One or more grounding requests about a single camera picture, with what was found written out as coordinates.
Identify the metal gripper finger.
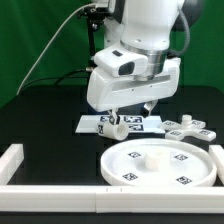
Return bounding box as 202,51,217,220
108,109,120,125
144,100,158,117

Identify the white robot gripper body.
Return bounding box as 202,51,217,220
87,57,181,112

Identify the white cross-shaped table base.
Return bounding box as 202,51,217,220
160,115,216,142

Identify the white round table top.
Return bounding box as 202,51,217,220
100,139,217,187

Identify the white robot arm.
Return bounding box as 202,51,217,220
87,0,203,125

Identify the white marker sheet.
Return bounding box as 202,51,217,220
75,115,165,134

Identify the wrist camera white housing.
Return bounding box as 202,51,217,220
94,44,148,77

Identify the black cable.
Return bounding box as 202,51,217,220
19,68,94,93

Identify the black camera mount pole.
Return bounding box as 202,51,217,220
77,3,109,75

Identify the grey cable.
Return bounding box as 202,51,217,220
15,3,98,97

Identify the white U-shaped frame fence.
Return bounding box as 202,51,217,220
0,144,224,214

